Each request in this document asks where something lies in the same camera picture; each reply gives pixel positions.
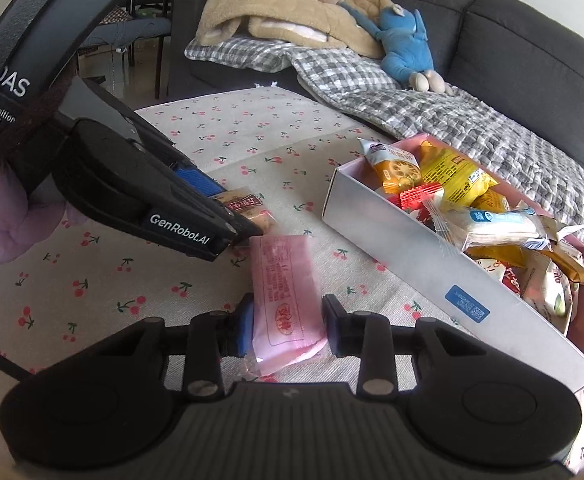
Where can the pink cardboard box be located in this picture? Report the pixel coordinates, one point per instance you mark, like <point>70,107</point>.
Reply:
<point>422,250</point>

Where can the pink snack cake packet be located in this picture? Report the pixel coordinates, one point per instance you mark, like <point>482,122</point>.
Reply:
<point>284,290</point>

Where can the orange white snack packet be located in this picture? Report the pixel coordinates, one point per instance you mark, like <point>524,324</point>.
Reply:
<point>392,162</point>

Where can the dark grey sofa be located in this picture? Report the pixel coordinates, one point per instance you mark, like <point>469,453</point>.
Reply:
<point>522,50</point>

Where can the blue plush toy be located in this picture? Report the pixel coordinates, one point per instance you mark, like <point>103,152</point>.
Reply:
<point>404,45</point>

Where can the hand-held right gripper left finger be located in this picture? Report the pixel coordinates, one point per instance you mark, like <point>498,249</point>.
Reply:
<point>244,327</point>

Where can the gold brown snack packet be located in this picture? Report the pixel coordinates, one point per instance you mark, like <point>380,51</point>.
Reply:
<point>569,265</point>

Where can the cherry print tablecloth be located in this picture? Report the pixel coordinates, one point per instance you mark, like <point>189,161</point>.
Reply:
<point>122,280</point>

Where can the beige fleece blanket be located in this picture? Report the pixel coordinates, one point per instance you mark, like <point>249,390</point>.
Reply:
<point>282,5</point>

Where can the white green leaf snack packet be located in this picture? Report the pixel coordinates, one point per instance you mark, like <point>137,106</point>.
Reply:
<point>547,290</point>

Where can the silver white snack packet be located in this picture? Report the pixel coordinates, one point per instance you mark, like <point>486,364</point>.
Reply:
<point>497,225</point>

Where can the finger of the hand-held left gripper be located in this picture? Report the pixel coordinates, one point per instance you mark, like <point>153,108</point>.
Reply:
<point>237,227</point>
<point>197,182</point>

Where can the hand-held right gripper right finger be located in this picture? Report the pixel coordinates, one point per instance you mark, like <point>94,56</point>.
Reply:
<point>333,327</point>

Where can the person's left hand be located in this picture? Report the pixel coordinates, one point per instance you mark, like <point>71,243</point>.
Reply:
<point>2,200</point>

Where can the small red snack packet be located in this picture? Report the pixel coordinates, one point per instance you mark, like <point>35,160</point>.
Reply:
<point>419,196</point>

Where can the small brown red candy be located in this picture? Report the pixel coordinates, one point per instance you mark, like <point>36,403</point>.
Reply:
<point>247,207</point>

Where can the grey checked blanket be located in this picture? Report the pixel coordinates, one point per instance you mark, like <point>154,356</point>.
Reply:
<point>422,110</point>

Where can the yellow blue label snack packet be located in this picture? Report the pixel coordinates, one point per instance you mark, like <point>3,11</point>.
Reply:
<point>452,175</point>

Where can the dark chair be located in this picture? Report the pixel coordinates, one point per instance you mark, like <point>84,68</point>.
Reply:
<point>142,27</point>

